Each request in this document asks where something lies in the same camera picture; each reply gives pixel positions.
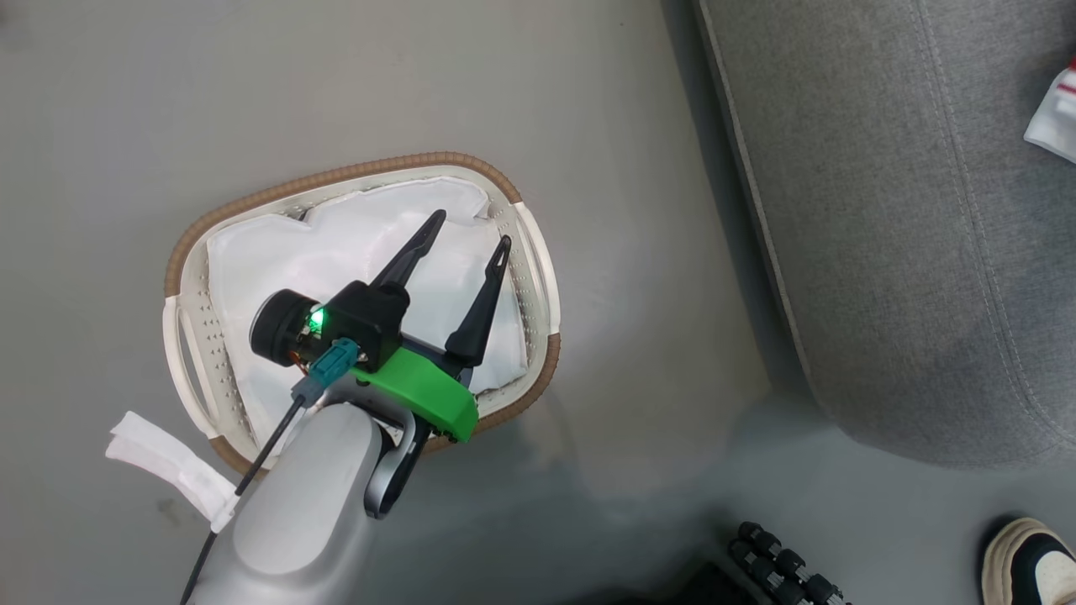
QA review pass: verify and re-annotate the white cloth basket liner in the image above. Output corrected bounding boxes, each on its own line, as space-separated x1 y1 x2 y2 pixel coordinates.
204 176 530 438

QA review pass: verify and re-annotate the white garment with red stripes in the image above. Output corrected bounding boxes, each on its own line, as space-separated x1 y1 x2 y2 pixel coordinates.
1023 55 1076 165

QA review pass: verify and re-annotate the teal camera cable connector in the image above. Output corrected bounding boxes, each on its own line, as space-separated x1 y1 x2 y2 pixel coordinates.
292 338 362 406

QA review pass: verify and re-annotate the white laundry basket brown rim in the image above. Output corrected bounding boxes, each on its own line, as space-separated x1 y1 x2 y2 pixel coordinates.
162 151 562 476

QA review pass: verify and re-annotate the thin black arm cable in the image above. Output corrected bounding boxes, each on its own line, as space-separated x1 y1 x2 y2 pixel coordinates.
181 391 308 605

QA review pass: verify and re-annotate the white cloth strip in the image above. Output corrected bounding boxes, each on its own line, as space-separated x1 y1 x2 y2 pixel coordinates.
105 410 242 534

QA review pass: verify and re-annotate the white and black shoe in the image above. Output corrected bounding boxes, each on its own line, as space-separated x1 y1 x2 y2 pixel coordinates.
981 517 1076 605

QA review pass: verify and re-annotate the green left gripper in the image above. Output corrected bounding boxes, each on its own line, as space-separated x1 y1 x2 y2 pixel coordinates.
353 209 513 445

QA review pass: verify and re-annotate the grey fabric sofa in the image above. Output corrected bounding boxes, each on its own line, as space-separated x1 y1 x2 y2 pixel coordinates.
694 0 1076 468

